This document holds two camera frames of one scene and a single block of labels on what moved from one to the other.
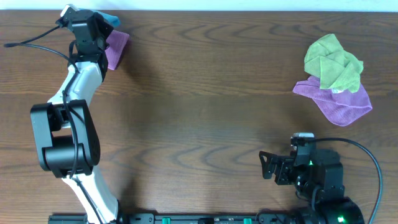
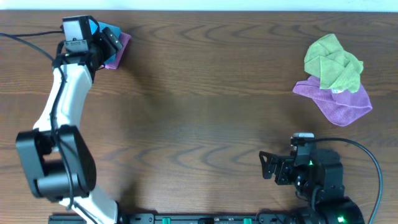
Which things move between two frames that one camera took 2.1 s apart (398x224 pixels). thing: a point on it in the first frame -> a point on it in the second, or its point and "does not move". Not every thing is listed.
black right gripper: [280, 168] does not move
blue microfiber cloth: [111, 20] -> [115, 28]
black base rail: [178, 218] does not move
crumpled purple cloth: [342, 108] does not move
